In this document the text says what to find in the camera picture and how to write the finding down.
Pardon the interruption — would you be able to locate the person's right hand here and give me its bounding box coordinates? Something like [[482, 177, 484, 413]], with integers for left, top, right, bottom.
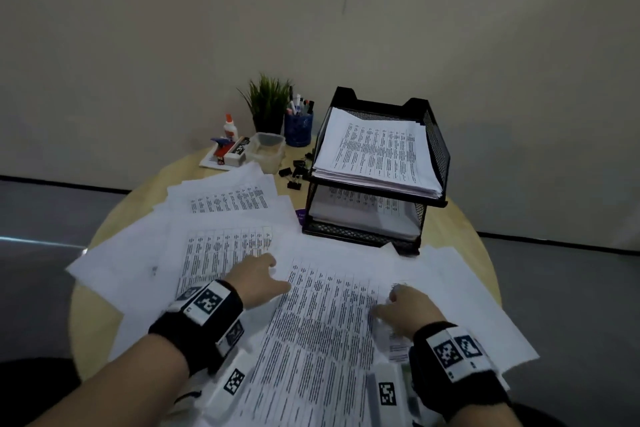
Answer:
[[369, 284, 447, 342]]

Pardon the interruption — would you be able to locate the person's left hand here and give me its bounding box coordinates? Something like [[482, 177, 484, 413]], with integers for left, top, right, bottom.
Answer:
[[225, 253, 293, 311]]

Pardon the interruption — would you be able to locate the pile of printed papers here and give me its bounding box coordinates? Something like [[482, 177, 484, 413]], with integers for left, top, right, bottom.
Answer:
[[65, 161, 541, 427]]

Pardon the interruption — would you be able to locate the paper stack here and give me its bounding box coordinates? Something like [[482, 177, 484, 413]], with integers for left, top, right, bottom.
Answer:
[[309, 185, 426, 242], [312, 107, 445, 198]]

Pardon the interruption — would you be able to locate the black mesh paper tray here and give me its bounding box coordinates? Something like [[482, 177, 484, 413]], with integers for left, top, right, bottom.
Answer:
[[301, 86, 451, 256]]

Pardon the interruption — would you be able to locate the person's right forearm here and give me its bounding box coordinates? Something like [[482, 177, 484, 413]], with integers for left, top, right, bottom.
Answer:
[[449, 401, 526, 427]]

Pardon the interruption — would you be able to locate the person's left forearm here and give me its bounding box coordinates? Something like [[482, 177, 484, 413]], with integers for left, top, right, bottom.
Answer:
[[29, 334, 191, 427]]

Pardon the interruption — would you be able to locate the black right wrist band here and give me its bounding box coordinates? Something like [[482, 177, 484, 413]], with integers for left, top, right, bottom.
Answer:
[[409, 321, 512, 422]]

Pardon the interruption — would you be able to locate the black wrist band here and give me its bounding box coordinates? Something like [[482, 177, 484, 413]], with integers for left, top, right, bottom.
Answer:
[[149, 280, 246, 376], [409, 321, 512, 422]]

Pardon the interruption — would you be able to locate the black left wrist band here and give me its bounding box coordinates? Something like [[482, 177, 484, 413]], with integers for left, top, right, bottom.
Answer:
[[149, 280, 246, 376]]

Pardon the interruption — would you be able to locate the round wooden table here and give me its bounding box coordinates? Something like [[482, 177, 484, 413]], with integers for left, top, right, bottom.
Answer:
[[69, 133, 503, 382]]

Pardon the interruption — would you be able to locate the heap of black binder clips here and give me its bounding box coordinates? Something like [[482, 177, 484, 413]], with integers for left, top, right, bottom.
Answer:
[[277, 151, 316, 192]]

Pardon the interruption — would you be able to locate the white tray with stapler items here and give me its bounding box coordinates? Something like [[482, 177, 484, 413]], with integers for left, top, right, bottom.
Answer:
[[199, 139, 249, 171]]

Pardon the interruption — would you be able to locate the clear plastic box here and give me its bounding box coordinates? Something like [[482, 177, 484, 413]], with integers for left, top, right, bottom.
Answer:
[[245, 131, 287, 175]]

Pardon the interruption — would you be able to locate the white box black label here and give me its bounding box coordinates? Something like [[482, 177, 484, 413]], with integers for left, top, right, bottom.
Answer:
[[223, 136, 251, 165]]

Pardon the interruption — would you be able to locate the blue mesh pen holder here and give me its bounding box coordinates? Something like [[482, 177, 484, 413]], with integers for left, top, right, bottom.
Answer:
[[283, 111, 315, 148]]

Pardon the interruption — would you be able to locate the green potted plant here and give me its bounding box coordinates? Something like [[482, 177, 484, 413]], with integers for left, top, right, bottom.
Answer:
[[237, 73, 293, 135]]

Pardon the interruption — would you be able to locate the bunch of marker pens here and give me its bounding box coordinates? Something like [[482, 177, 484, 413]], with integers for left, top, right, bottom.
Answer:
[[285, 86, 316, 116]]

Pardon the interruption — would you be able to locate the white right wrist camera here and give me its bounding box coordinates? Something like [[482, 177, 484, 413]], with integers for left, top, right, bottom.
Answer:
[[365, 364, 411, 427]]

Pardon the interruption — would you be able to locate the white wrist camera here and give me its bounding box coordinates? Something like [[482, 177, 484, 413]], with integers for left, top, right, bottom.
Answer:
[[365, 364, 411, 427], [202, 349, 253, 422]]

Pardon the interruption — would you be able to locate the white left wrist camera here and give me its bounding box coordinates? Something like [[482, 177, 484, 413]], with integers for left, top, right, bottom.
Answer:
[[202, 349, 253, 422]]

